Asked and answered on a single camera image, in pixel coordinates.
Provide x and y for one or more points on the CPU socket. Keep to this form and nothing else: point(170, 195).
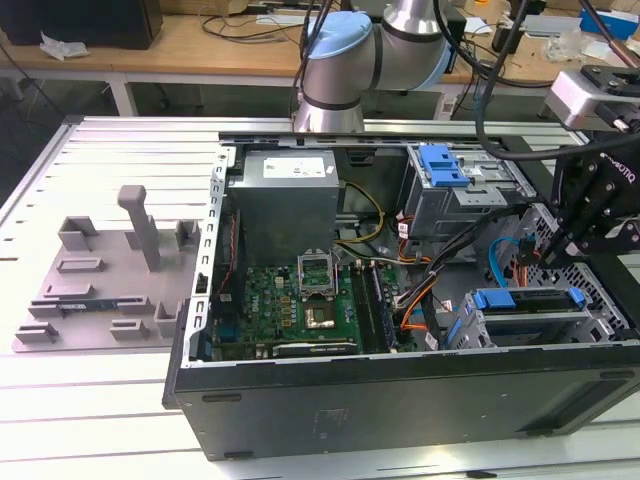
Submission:
point(320, 318)

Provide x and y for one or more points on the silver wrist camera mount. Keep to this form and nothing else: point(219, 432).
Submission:
point(575, 97)

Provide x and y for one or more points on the clear plastic bag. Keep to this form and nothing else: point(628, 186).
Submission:
point(570, 47)

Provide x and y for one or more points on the RAM stick with blue label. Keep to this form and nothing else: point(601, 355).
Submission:
point(85, 304)

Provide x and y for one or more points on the crumpled white plastic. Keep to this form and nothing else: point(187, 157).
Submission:
point(62, 49)

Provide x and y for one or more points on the installed blue RAM stick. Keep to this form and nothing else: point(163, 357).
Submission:
point(385, 315)

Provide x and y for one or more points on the black open PC case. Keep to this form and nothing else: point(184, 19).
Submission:
point(350, 400)

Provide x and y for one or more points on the grey optical drive cage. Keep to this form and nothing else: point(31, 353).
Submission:
point(435, 210)

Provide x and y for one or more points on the blue plastic drive latch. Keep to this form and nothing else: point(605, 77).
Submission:
point(435, 165)

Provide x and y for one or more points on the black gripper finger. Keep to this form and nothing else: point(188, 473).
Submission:
point(615, 232)
point(575, 200)

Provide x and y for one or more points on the grey disk bay cage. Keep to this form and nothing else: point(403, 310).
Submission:
point(592, 327)

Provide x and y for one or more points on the blue cardboard box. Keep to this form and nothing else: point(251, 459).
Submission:
point(620, 20)

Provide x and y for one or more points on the grey power supply unit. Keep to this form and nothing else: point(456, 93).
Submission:
point(280, 215)

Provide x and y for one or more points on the black RAM slot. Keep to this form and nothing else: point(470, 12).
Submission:
point(361, 310)
point(371, 310)

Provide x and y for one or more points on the large black box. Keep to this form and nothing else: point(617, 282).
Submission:
point(100, 25)

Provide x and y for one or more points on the hard disk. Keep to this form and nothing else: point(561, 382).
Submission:
point(495, 299)

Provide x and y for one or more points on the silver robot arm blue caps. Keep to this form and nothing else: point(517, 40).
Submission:
point(340, 70)

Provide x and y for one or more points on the black graphics card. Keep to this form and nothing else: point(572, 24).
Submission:
point(315, 349)

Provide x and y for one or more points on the grey parts rack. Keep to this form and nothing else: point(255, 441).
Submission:
point(100, 325)

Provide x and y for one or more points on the white paper sheet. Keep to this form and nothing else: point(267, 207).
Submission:
point(475, 25)

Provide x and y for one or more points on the green motherboard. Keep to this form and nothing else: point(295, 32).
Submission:
point(265, 300)

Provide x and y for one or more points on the small black device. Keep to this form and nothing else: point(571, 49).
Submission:
point(502, 40)

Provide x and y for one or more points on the wooden desk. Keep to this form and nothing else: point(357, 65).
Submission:
point(175, 55)

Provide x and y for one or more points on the flat silver box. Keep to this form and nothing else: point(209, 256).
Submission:
point(550, 25)

